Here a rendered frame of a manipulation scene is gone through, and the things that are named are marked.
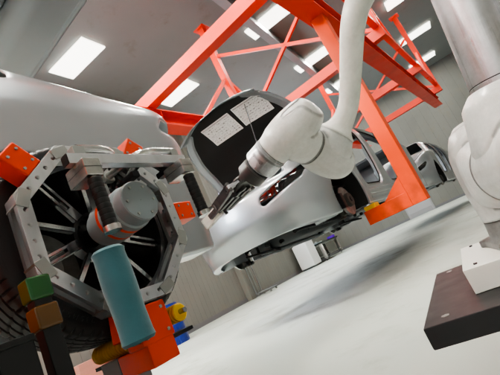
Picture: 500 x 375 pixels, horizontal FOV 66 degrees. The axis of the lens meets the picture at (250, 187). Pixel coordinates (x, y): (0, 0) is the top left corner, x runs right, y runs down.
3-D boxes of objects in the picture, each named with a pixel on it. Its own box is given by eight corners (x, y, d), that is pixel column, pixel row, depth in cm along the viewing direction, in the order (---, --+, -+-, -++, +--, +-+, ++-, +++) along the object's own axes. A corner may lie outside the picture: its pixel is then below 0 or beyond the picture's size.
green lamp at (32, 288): (45, 300, 68) (39, 279, 69) (56, 293, 66) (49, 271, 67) (21, 307, 65) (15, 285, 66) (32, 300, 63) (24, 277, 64)
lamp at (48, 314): (54, 327, 67) (47, 306, 68) (65, 321, 65) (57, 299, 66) (30, 336, 64) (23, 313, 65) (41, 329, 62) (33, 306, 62)
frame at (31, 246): (193, 285, 141) (141, 156, 153) (205, 279, 137) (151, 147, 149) (44, 342, 96) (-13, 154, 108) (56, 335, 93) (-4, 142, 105)
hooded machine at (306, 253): (309, 268, 1675) (293, 236, 1710) (323, 262, 1645) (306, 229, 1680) (302, 272, 1605) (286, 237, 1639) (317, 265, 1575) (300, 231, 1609)
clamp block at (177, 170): (178, 184, 132) (172, 170, 133) (196, 171, 127) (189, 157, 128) (167, 184, 127) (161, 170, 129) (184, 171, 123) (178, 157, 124)
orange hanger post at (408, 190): (374, 223, 447) (283, 53, 502) (431, 197, 412) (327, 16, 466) (370, 225, 434) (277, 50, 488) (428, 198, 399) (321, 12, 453)
